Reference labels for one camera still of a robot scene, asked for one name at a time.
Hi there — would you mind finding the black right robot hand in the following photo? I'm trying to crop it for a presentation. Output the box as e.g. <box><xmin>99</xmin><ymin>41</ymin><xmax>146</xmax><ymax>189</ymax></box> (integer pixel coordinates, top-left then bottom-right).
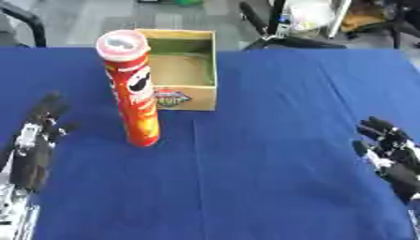
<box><xmin>351</xmin><ymin>115</ymin><xmax>420</xmax><ymax>204</ymax></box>

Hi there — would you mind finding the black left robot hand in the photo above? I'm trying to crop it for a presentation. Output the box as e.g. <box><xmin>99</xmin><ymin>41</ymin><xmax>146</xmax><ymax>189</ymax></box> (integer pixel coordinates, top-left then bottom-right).
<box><xmin>7</xmin><ymin>91</ymin><xmax>81</xmax><ymax>193</ymax></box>

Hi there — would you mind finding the tan cardboard box green inside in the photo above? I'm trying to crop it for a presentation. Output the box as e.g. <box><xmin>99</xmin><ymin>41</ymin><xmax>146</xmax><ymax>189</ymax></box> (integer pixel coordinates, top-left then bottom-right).
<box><xmin>132</xmin><ymin>28</ymin><xmax>220</xmax><ymax>112</ymax></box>

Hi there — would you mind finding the red cylindrical chip can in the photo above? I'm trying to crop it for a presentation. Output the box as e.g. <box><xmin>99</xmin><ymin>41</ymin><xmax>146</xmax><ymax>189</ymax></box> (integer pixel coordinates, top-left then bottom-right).
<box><xmin>95</xmin><ymin>29</ymin><xmax>163</xmax><ymax>148</ymax></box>

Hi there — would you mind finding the black chair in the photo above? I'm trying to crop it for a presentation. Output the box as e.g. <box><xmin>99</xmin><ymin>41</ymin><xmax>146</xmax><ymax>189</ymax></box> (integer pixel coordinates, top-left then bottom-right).
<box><xmin>339</xmin><ymin>0</ymin><xmax>420</xmax><ymax>50</ymax></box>

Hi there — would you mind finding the black tripod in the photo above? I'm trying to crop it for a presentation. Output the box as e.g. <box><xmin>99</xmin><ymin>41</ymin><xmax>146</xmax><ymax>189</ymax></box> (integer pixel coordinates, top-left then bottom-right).
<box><xmin>237</xmin><ymin>0</ymin><xmax>348</xmax><ymax>52</ymax></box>

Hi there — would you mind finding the black curved chair frame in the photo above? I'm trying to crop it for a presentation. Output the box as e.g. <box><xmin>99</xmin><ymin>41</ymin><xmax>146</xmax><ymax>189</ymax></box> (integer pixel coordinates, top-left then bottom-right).
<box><xmin>0</xmin><ymin>2</ymin><xmax>50</xmax><ymax>49</ymax></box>

